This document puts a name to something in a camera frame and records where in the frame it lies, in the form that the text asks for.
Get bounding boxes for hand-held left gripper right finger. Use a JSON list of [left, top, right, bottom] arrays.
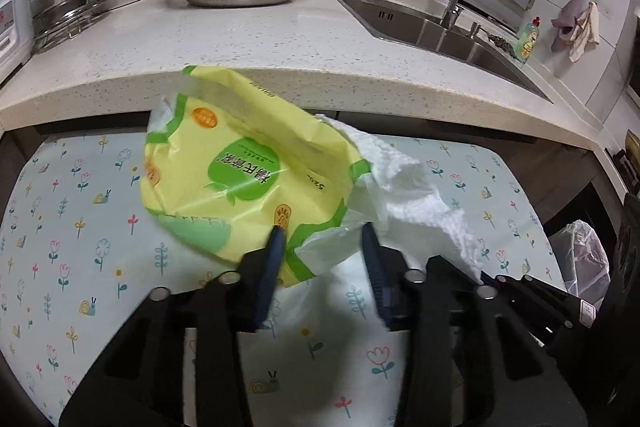
[[360, 222, 588, 427]]

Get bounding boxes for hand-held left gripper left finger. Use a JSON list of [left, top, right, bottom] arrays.
[[59, 227, 291, 427]]

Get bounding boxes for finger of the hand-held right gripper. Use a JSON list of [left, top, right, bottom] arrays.
[[492, 274, 583, 313], [500, 289, 576, 338]]

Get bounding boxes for trash bin with clear liner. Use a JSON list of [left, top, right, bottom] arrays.
[[547, 219, 612, 303]]

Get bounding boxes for white paper towel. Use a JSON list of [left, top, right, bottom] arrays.
[[315, 113, 486, 283]]

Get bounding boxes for yellow green tissue packet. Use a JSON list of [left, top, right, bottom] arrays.
[[141, 64, 373, 290]]

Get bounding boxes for black gas stove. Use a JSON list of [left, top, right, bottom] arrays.
[[602, 147, 636, 198]]

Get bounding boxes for floral tablecloth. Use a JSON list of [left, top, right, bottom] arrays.
[[0, 132, 568, 427]]

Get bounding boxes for stainless steel sink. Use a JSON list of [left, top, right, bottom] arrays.
[[324, 0, 553, 102]]

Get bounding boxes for green dish soap bottle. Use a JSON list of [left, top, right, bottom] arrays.
[[515, 16, 542, 64]]

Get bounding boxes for dark scouring pad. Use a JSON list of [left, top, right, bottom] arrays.
[[487, 33, 518, 58]]

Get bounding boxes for beige hanging cloth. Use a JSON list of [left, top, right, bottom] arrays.
[[568, 1, 601, 62]]

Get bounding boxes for purple hanging cloth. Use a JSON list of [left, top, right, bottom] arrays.
[[551, 0, 591, 52]]

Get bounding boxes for round metal steamer rack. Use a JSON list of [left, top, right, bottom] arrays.
[[32, 0, 108, 55]]

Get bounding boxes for white rice cooker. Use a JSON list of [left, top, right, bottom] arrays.
[[0, 0, 36, 82]]

